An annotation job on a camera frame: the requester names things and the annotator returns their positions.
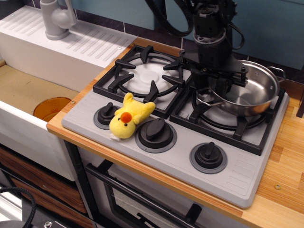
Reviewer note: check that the right black stove knob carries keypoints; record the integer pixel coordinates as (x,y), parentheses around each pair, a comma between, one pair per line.
(208,158)

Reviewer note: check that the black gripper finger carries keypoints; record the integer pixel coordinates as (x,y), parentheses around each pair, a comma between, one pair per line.
(221,86)
(200,78)

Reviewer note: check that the black right burner grate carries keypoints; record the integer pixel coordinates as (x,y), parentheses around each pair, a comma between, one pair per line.
(197,119)

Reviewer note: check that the stainless steel pot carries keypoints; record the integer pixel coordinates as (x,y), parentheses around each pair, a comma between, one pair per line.
(254,98)

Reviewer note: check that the grey toy faucet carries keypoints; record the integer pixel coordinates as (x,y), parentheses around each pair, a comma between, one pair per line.
(57,21)

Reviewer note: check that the small left black knob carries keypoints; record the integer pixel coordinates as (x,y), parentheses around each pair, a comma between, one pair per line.
(104,115)

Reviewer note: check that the white toy sink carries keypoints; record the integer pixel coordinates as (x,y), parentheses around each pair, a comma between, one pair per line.
(34,68)

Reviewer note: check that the black left burner grate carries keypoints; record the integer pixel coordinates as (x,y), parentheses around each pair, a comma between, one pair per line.
(150,75)

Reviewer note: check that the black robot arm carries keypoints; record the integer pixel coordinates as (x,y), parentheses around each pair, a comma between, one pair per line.
(205,18)

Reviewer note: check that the grey toy stove top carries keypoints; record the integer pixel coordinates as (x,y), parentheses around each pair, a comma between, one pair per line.
(237,183)

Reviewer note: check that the black oven door handle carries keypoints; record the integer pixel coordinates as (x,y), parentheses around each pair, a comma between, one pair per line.
(101,173)

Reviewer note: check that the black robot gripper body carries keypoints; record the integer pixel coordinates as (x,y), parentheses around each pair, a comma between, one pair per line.
(214,57)

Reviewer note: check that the yellow stuffed duck toy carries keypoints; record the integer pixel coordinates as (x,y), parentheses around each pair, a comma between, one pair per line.
(132,113)

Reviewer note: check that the black burner grate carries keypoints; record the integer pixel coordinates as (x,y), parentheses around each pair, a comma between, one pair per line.
(197,119)
(150,75)

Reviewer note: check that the wooden drawer front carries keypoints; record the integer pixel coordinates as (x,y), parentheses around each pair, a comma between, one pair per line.
(54,194)

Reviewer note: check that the large middle black knob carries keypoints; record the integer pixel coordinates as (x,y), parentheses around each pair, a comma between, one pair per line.
(156,136)

